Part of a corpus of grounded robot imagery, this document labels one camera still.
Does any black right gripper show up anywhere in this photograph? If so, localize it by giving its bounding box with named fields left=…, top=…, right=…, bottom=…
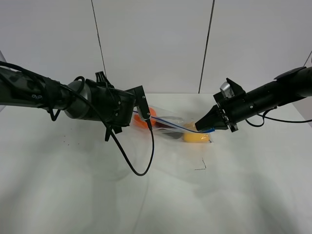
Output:
left=195, top=78, right=246, bottom=132

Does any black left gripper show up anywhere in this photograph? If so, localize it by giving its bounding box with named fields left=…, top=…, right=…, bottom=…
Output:
left=94, top=71, right=135, bottom=141

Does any clear zip bag blue zipper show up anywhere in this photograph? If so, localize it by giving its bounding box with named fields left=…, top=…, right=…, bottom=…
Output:
left=130, top=106, right=216, bottom=144

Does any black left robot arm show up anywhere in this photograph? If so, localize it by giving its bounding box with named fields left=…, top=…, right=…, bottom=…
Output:
left=0, top=61, right=136, bottom=134

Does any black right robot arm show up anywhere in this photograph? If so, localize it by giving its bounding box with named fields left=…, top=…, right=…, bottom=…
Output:
left=195, top=66, right=312, bottom=132

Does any orange fruit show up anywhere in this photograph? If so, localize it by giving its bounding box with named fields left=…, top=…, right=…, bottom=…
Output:
left=133, top=108, right=158, bottom=129

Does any dark purple eggplant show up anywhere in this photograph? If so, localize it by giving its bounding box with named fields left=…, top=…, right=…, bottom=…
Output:
left=153, top=122, right=183, bottom=140

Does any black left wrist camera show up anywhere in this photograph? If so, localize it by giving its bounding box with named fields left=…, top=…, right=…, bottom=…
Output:
left=134, top=86, right=151, bottom=121

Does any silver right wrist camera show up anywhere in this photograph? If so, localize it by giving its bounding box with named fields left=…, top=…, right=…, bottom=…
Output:
left=220, top=81, right=234, bottom=98

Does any black left camera cable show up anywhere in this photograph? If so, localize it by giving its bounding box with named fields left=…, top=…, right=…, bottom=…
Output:
left=107, top=119, right=155, bottom=176

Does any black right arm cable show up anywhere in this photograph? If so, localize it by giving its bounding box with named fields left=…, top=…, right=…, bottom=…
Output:
left=245, top=108, right=312, bottom=127

